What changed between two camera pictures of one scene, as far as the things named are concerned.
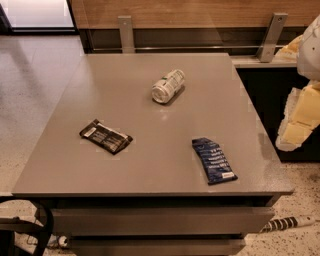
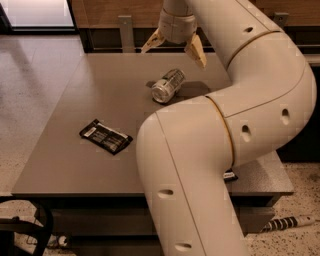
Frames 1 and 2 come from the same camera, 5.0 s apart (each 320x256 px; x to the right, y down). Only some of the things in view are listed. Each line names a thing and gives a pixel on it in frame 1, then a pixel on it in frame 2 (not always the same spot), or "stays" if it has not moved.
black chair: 10,225 stays
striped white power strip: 288,222 stays
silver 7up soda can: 167,86 stays
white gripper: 310,53 to 176,29
